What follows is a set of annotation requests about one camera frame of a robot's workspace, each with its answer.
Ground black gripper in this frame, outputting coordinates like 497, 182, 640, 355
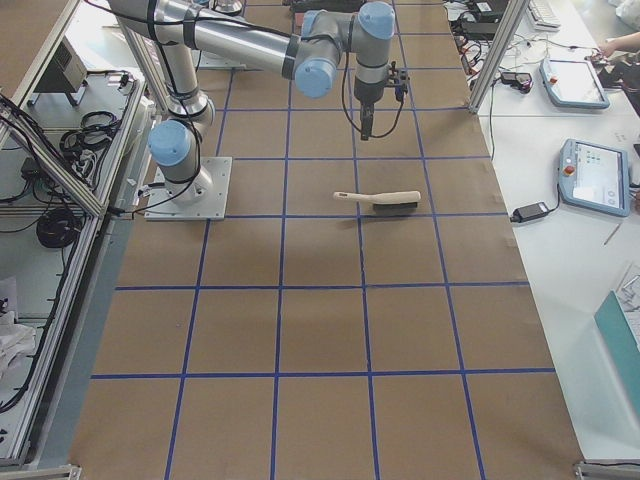
353, 77, 388, 140

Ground white crumpled cloth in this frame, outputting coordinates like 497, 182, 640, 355
0, 277, 36, 374

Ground small black power brick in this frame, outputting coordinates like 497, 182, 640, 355
510, 202, 551, 223

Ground aluminium frame post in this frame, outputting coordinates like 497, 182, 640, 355
468, 0, 528, 114

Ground white power strip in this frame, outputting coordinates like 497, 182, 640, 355
74, 149, 97, 177

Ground beige hand brush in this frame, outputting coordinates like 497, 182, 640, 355
332, 190, 421, 213

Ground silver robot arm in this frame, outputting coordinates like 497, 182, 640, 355
108, 1, 395, 206

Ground blue teach pendant near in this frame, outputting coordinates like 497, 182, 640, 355
558, 139, 631, 217

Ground coiled black cables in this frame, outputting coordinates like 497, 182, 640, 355
35, 207, 84, 250

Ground blue teach pendant far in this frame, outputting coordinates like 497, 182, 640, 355
539, 58, 610, 109

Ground person hand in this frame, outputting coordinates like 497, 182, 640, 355
599, 38, 623, 58

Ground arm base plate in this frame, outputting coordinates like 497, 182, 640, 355
192, 51, 246, 70
144, 157, 232, 221

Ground teal folder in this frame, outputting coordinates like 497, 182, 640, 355
595, 291, 639, 390

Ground blue teach pendant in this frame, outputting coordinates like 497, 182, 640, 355
539, 58, 610, 109
558, 139, 631, 217

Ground grey electronics box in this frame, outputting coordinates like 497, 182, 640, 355
28, 37, 88, 107

